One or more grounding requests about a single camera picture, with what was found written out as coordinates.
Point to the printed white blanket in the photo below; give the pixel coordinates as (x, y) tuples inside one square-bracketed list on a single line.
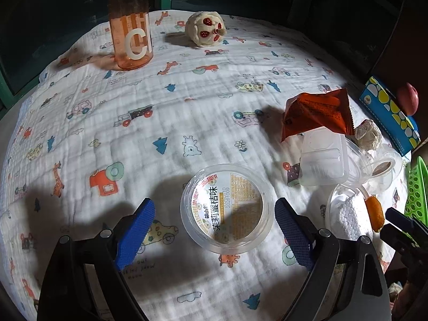
[(187, 113)]

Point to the red apple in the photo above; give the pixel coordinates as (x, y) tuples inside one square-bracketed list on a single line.
[(407, 97)]

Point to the green plastic basket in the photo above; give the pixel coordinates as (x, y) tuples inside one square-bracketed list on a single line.
[(416, 190)]

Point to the orange snack wrapper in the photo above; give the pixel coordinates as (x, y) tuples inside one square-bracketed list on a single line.
[(314, 110)]

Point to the dark furniture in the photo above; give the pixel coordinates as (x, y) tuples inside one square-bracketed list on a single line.
[(347, 16)]

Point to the white foam net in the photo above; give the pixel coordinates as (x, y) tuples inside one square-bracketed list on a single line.
[(352, 217)]

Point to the cream plush ball toy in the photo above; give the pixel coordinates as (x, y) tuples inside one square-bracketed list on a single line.
[(200, 28)]

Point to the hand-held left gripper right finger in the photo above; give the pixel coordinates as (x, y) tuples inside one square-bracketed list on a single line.
[(294, 234)]

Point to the clear plastic cup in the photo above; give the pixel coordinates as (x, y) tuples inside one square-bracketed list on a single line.
[(357, 164)]

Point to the clear round bowl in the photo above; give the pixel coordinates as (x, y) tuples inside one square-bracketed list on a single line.
[(334, 207)]

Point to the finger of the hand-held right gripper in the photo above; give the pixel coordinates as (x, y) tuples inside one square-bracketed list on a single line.
[(398, 237), (399, 218)]

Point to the orange water bottle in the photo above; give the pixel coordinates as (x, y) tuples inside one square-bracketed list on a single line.
[(132, 30)]

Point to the clear cup with brown residue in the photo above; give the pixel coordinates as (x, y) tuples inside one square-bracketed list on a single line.
[(384, 169)]

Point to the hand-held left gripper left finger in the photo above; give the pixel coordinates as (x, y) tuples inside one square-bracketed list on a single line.
[(133, 237)]

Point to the round clear labelled jelly cup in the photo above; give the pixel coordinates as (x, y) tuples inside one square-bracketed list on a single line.
[(227, 207)]

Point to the crumpled tissue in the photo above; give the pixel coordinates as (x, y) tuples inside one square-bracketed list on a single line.
[(367, 135)]

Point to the blue patterned tissue box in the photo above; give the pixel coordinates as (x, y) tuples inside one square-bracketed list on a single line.
[(388, 113)]

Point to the clear square plastic container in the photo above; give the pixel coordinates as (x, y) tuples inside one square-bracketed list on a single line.
[(322, 164)]

